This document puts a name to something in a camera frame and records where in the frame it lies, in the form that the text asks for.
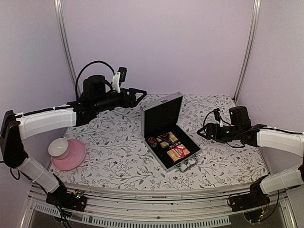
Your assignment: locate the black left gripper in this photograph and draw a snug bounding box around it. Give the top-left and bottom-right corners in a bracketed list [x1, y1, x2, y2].
[94, 87, 147, 113]

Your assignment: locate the white bowl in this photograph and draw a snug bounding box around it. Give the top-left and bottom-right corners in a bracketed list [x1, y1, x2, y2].
[48, 138, 69, 160]

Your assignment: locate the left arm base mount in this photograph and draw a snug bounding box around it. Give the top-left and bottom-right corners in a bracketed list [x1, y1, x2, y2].
[46, 185, 87, 212]

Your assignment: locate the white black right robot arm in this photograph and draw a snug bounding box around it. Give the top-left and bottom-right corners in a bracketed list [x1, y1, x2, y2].
[197, 106, 304, 207]

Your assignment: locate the blue Texas Hold'em card deck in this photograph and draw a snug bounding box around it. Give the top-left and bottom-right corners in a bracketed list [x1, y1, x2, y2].
[157, 132, 178, 148]

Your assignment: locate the aluminium poker case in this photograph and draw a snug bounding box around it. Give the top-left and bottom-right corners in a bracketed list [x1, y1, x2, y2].
[140, 92, 201, 173]

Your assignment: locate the right aluminium frame post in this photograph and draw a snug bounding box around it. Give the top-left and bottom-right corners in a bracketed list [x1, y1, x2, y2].
[233, 0, 261, 103]

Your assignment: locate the floral patterned table mat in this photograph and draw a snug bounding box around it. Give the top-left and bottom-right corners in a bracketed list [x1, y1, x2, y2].
[49, 95, 268, 190]

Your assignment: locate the black triangular all-in button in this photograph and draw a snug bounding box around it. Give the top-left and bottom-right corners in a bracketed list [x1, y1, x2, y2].
[157, 133, 171, 143]

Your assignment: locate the left aluminium frame post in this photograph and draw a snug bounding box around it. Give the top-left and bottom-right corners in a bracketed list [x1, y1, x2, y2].
[54, 0, 80, 95]

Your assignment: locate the aluminium frame post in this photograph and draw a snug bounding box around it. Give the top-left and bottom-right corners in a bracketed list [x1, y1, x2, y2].
[54, 0, 80, 95]
[233, 0, 261, 103]

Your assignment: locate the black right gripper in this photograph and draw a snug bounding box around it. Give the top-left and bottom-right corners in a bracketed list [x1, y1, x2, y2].
[197, 123, 242, 144]

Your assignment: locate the red black poker chip stack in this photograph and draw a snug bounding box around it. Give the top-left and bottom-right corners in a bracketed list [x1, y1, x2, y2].
[148, 137, 158, 148]

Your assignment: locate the pink plate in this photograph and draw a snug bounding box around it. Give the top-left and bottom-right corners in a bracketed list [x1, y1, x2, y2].
[51, 139, 86, 171]

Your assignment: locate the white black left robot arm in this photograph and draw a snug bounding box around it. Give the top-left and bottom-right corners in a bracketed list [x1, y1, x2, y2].
[0, 67, 147, 206]

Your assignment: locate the aluminium front rail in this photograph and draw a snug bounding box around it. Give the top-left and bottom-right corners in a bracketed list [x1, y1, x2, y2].
[22, 182, 297, 228]

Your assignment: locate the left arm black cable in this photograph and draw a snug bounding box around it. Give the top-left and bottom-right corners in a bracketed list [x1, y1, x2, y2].
[75, 60, 116, 100]

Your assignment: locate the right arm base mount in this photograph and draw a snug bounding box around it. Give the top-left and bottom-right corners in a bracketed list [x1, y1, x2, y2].
[227, 189, 270, 212]

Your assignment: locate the red Texas Hold'em card deck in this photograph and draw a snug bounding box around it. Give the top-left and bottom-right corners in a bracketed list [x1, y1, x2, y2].
[167, 144, 190, 162]

